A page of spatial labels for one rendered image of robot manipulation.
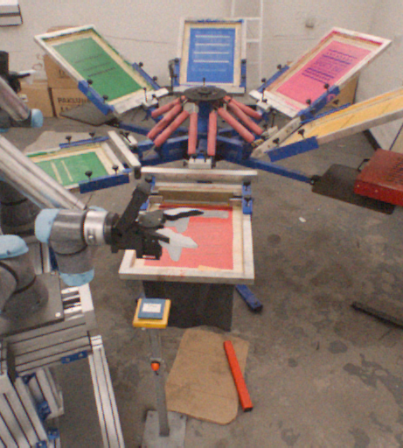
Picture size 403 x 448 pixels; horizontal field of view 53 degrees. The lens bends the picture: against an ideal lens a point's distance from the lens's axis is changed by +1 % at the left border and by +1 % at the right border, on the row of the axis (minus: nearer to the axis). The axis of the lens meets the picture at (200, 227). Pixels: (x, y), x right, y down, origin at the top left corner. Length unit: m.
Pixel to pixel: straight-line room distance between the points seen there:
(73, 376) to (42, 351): 1.02
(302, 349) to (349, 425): 0.51
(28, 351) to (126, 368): 1.31
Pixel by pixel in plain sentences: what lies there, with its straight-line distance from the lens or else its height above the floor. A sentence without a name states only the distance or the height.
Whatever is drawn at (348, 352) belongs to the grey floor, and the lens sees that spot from 2.86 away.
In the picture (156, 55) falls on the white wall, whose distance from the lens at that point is 6.23.
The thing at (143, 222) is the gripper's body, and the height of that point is 1.69.
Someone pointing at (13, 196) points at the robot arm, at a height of 1.38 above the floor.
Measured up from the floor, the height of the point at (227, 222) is 0.96.
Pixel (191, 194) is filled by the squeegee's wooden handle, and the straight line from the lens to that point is 2.17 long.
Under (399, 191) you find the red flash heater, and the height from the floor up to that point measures 1.10.
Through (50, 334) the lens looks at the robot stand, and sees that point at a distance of 1.39.
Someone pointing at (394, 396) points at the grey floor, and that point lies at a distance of 2.77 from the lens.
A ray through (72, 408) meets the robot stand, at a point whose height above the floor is 0.21.
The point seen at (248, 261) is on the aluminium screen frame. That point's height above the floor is 0.99.
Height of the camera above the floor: 2.17
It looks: 36 degrees down
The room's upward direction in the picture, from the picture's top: straight up
